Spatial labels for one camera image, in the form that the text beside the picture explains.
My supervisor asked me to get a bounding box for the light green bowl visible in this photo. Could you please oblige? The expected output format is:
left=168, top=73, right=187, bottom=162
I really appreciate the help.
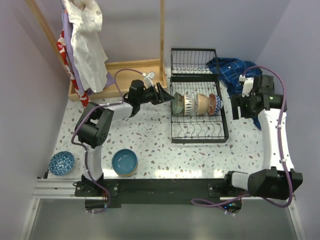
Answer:
left=171, top=92, right=185, bottom=115

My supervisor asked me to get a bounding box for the white black striped bowl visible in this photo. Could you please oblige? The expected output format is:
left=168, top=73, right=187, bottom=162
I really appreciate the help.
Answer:
left=183, top=94, right=194, bottom=115

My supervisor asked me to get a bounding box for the red blue patterned bowl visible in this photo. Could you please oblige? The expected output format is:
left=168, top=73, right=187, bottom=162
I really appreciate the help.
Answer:
left=207, top=93, right=223, bottom=116

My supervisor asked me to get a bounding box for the black wire dish rack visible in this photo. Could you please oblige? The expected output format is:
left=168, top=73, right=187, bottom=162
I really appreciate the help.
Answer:
left=170, top=47, right=229, bottom=144

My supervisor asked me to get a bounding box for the cream beige bowl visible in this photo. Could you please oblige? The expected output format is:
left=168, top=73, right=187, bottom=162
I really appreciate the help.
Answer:
left=195, top=93, right=210, bottom=115

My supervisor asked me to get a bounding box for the teal blue bowl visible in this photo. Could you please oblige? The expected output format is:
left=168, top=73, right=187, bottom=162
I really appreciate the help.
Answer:
left=111, top=148, right=138, bottom=173

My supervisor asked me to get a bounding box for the yellow rimmed bowl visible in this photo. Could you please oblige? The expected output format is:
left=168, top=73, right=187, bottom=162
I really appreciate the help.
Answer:
left=116, top=167, right=137, bottom=178

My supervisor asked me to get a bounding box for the blue triangle patterned bowl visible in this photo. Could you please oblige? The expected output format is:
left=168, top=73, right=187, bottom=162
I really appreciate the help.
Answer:
left=48, top=151, right=75, bottom=176

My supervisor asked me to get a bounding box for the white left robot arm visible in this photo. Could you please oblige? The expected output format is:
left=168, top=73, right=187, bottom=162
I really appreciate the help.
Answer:
left=71, top=79, right=175, bottom=196

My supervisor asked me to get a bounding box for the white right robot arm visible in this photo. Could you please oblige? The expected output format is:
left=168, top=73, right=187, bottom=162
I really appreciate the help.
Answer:
left=222, top=74, right=303, bottom=200

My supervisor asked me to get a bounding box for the blue plaid shirt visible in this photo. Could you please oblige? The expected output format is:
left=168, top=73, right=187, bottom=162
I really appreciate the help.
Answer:
left=205, top=56, right=265, bottom=130

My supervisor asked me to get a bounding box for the red white floral garment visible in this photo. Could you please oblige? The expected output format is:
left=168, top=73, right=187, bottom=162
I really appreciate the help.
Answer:
left=56, top=29, right=90, bottom=108

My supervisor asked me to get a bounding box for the white hanging shirt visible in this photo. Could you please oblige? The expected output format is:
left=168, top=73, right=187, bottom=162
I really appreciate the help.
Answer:
left=62, top=0, right=108, bottom=93

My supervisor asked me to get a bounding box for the lavender hanging garment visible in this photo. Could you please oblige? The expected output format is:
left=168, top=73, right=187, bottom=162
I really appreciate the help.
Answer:
left=62, top=9, right=115, bottom=94

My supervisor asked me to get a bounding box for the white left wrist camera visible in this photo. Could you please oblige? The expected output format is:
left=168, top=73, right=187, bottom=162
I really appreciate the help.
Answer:
left=142, top=71, right=156, bottom=88

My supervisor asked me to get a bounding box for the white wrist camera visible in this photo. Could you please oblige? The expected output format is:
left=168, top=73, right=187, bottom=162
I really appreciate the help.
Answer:
left=239, top=75, right=254, bottom=97
left=142, top=71, right=156, bottom=88

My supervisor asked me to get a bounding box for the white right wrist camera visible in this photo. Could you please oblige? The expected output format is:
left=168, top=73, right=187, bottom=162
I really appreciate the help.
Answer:
left=239, top=75, right=254, bottom=97

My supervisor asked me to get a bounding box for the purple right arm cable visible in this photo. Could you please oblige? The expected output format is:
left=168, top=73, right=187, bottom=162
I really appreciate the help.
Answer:
left=190, top=65, right=294, bottom=214

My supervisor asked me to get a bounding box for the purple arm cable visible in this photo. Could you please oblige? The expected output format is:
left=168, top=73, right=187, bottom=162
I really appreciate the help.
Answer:
left=71, top=68, right=148, bottom=214
left=190, top=65, right=294, bottom=214

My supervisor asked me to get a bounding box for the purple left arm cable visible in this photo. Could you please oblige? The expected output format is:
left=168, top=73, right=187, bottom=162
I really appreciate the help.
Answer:
left=71, top=68, right=148, bottom=214

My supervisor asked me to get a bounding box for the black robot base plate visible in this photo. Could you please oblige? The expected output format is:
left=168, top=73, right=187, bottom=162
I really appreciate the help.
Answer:
left=73, top=178, right=246, bottom=210

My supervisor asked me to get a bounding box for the aluminium rail frame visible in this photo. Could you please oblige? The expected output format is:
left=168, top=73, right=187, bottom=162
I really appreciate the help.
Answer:
left=20, top=177, right=307, bottom=240

